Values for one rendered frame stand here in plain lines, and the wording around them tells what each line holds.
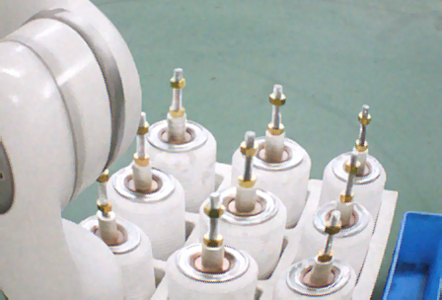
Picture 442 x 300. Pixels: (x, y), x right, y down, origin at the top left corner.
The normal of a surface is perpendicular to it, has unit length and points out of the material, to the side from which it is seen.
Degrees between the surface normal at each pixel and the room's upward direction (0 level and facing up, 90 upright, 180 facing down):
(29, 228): 94
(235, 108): 0
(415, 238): 90
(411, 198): 0
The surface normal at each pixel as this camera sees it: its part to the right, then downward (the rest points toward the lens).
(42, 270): -0.09, 0.52
